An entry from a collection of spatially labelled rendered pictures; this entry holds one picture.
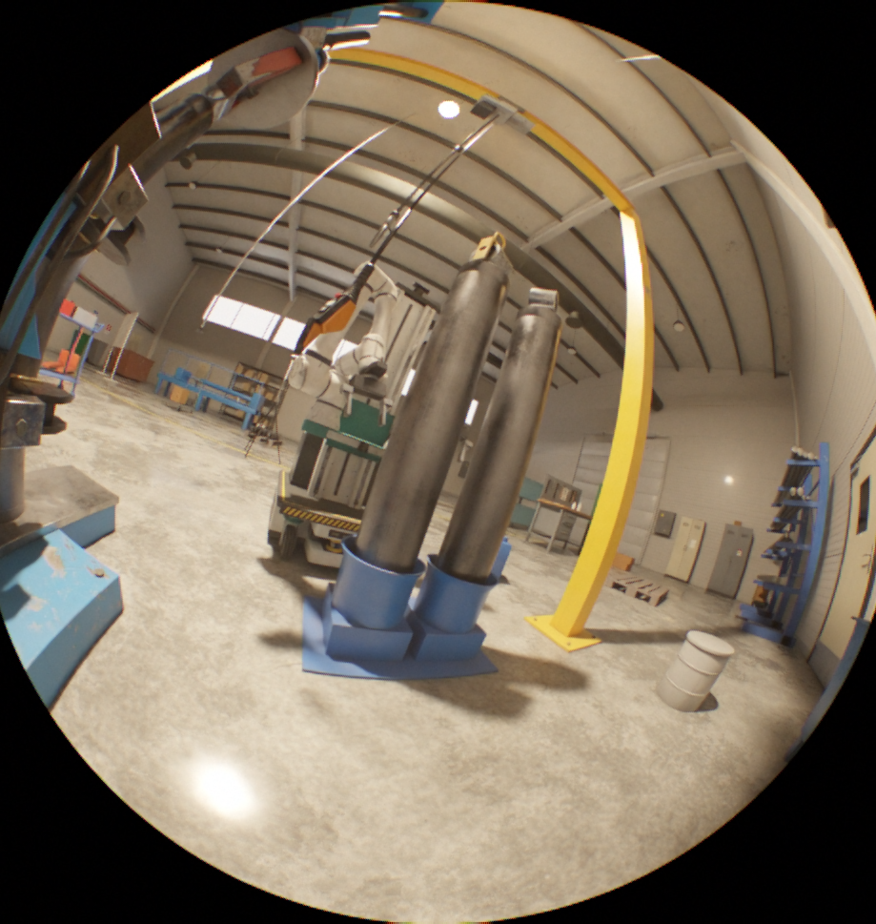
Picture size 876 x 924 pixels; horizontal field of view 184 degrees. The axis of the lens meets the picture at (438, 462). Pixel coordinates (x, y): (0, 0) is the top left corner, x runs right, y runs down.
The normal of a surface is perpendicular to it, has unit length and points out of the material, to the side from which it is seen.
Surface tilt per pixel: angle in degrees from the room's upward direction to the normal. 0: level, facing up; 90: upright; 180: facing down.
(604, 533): 90
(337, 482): 90
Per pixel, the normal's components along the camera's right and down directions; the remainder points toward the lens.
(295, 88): -0.33, 0.94
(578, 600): -0.86, -0.32
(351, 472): 0.52, 0.14
